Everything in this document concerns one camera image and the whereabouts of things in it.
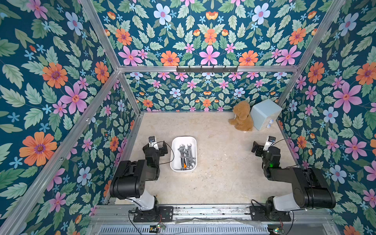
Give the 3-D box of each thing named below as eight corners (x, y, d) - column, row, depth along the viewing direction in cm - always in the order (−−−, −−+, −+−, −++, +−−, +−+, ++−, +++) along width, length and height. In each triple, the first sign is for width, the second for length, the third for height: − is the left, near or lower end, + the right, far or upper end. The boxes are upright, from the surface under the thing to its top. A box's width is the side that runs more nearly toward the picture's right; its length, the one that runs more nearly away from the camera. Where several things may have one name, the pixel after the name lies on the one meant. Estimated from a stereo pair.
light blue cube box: (257, 133, 108) (265, 119, 96) (244, 120, 117) (249, 106, 104) (276, 124, 114) (285, 109, 102) (262, 112, 123) (269, 97, 110)
